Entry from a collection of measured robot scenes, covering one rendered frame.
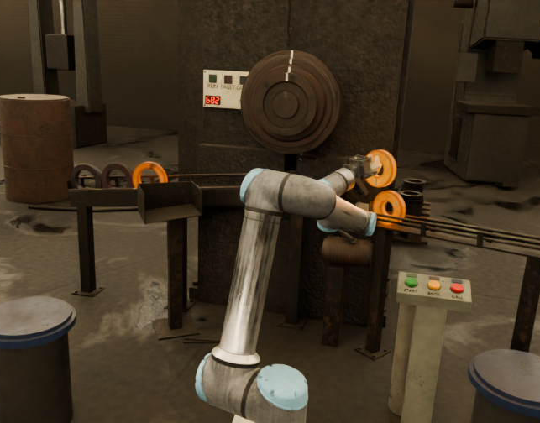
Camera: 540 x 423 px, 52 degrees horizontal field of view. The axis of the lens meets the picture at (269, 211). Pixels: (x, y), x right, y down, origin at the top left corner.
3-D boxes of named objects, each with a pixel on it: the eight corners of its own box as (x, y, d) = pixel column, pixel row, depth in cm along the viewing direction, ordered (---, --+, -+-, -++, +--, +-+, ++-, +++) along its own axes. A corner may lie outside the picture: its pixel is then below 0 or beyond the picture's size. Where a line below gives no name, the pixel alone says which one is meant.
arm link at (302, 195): (326, 176, 153) (381, 211, 214) (285, 169, 159) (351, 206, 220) (316, 217, 153) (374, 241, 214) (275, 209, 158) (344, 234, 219)
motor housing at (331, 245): (318, 332, 276) (326, 231, 262) (363, 339, 272) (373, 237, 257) (314, 345, 264) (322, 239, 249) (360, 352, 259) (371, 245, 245)
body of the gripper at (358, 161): (373, 156, 219) (353, 167, 213) (374, 175, 223) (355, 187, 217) (358, 153, 225) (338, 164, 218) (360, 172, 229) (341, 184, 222)
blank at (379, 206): (385, 230, 246) (381, 232, 244) (372, 198, 250) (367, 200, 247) (411, 217, 235) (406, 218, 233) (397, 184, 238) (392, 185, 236)
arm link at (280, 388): (291, 452, 155) (296, 399, 150) (238, 430, 162) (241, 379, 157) (313, 421, 168) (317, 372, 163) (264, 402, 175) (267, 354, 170)
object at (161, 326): (140, 322, 279) (137, 183, 259) (191, 315, 288) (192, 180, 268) (147, 342, 261) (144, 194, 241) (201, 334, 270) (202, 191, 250)
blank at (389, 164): (367, 148, 235) (362, 148, 233) (397, 150, 224) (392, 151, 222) (366, 185, 238) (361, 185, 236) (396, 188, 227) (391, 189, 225)
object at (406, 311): (388, 396, 227) (402, 279, 212) (418, 402, 224) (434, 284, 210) (387, 414, 216) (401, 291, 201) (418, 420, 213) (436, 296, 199)
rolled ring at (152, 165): (126, 169, 285) (128, 169, 288) (141, 202, 288) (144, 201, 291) (155, 157, 279) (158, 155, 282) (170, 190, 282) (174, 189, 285)
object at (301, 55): (243, 148, 272) (245, 48, 259) (338, 155, 261) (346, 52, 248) (238, 149, 266) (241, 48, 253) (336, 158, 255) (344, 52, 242)
